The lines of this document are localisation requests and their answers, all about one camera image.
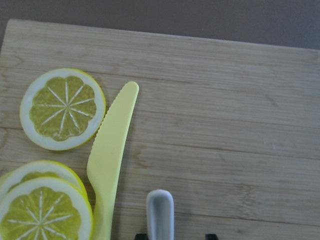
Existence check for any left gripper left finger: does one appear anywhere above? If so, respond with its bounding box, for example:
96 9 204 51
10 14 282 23
135 233 148 240

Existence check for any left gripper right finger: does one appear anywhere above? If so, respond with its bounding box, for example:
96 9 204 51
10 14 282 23
205 233 217 240

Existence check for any white ceramic spoon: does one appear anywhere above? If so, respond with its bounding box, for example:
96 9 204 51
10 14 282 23
146 189 175 240

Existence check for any yellow plastic knife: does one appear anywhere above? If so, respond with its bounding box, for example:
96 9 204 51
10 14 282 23
86 81 139 240

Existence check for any lemon slice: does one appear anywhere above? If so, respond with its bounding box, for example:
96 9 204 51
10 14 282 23
0 160 88 199
0 177 93 240
19 68 106 151

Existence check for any bamboo cutting board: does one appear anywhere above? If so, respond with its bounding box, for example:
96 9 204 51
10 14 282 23
0 19 320 240

